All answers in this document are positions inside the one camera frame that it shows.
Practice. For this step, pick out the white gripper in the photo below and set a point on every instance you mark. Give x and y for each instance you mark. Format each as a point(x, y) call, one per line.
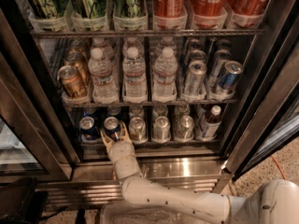
point(121, 149)

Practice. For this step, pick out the blue pepsi can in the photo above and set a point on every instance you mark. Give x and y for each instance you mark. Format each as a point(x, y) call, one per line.
point(112, 128)
point(114, 111)
point(91, 112)
point(89, 129)

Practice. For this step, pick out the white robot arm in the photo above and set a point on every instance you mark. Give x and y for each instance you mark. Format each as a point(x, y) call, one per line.
point(275, 202)

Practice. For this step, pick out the silver soda can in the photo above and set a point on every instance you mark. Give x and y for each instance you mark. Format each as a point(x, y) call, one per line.
point(161, 129)
point(184, 128)
point(137, 130)
point(159, 110)
point(181, 110)
point(136, 111)

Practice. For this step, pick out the blue pepsi can front left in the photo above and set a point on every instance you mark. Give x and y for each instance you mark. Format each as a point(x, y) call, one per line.
point(89, 129)

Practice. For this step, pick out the blue pepsi can rear left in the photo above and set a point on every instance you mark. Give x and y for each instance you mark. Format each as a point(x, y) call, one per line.
point(91, 112)

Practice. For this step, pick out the steel fridge base grille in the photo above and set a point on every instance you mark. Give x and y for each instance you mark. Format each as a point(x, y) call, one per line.
point(95, 184)

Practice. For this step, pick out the gold can front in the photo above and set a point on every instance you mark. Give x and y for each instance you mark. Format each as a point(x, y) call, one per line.
point(72, 82)

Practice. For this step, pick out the gold can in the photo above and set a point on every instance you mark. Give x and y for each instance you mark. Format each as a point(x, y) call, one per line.
point(77, 60)
point(79, 45)
point(72, 82)

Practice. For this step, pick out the fridge door left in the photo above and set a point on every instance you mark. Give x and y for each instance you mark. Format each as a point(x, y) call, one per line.
point(19, 113)

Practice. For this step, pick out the fridge door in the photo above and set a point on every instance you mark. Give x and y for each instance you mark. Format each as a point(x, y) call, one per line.
point(268, 119)
point(19, 113)

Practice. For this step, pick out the gold can middle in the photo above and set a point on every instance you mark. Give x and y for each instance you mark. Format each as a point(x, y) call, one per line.
point(77, 60)

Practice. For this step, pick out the slim silver can front left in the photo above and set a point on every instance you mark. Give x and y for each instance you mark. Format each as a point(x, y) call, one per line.
point(194, 79)

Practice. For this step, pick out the gold can rear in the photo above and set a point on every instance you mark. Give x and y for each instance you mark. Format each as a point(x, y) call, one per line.
point(79, 45)

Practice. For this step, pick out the slim can middle left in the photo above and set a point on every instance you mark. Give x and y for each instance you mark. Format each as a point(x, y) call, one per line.
point(194, 55)

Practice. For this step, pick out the slim can rear left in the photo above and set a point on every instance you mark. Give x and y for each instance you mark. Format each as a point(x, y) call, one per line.
point(193, 43)

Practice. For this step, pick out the slim can middle right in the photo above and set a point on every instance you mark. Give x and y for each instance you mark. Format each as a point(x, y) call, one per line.
point(221, 56)

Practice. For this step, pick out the slim blue silver can front right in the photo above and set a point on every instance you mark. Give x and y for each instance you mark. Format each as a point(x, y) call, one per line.
point(229, 75)

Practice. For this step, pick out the slim can rear right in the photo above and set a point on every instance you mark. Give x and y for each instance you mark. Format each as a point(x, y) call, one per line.
point(223, 44)

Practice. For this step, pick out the fridge door right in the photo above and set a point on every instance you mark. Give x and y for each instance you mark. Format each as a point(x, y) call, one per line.
point(268, 119)

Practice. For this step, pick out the water bottle front left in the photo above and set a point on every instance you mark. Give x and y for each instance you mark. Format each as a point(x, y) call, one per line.
point(105, 90)

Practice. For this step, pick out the water bottle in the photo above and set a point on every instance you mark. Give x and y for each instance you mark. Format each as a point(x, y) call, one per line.
point(164, 76)
point(105, 46)
point(166, 42)
point(105, 90)
point(134, 74)
point(132, 42)

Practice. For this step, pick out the water bottle front middle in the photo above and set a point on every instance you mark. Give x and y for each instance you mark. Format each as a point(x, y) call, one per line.
point(134, 74)

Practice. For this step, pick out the clear plastic bin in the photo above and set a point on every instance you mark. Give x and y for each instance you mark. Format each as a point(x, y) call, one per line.
point(124, 213)

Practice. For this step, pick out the water bottle rear left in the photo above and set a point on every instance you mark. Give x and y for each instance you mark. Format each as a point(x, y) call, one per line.
point(105, 46)

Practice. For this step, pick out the water bottle front right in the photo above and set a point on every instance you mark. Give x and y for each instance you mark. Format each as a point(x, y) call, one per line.
point(164, 76)

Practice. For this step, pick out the water bottle rear middle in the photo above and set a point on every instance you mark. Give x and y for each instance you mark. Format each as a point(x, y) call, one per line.
point(132, 42)

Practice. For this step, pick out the brown drink bottle white cap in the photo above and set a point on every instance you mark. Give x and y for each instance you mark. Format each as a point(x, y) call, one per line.
point(210, 123)

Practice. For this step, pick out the water bottle rear right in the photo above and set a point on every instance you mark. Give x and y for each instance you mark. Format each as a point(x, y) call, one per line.
point(166, 42)

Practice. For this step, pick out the middle wire shelf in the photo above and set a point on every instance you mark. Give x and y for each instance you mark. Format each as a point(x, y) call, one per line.
point(152, 103)

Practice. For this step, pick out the wire shelf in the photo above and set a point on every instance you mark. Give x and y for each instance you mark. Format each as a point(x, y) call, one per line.
point(150, 33)
point(152, 103)

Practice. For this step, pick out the upper wire shelf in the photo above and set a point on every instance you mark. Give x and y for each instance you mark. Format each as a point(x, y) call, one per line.
point(150, 33)

